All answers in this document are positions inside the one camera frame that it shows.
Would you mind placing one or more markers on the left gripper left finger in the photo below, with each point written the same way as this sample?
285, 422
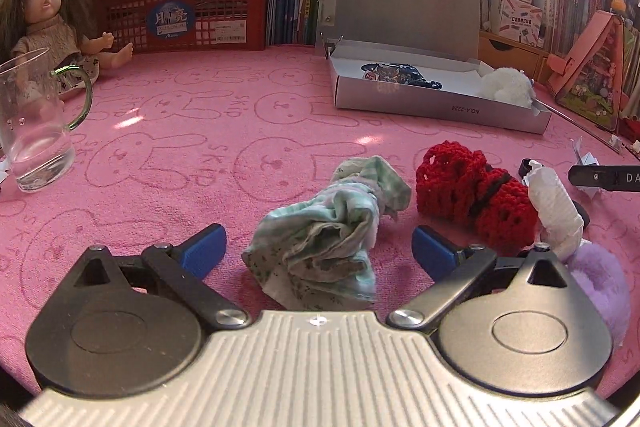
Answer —
181, 270

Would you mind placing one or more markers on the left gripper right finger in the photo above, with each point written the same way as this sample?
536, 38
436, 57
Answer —
455, 272

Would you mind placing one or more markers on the white cloth scrunchie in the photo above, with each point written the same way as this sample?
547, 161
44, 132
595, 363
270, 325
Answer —
560, 224

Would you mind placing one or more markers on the red crocheted pouch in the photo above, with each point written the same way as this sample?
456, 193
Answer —
459, 185

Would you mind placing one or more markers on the purple fluffy scrunchie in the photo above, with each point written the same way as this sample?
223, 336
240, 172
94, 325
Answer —
599, 273

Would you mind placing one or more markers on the green checked cloth scrunchie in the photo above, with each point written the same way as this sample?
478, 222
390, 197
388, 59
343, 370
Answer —
314, 255

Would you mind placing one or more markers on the metal rod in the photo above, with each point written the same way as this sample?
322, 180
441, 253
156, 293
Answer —
582, 127

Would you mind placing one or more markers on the pink triangular toy house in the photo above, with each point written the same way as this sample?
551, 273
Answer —
588, 80

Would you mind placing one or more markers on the white fluffy plush toy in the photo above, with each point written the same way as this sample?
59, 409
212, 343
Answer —
507, 85

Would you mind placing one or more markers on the wooden drawer organizer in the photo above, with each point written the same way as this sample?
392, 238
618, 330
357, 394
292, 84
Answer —
498, 52

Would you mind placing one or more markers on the white stationery box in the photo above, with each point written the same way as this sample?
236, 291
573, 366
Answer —
515, 20

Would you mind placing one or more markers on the blue patterned cloth pouch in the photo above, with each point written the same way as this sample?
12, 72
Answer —
398, 73

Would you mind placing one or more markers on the clear glass mug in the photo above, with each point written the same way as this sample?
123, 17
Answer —
35, 136

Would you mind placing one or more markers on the silver cardboard box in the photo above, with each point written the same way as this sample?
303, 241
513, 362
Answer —
438, 37

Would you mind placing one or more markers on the red plastic crate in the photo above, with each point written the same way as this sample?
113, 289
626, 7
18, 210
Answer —
183, 25

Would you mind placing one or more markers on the brown haired doll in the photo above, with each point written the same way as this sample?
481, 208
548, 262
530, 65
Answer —
64, 29

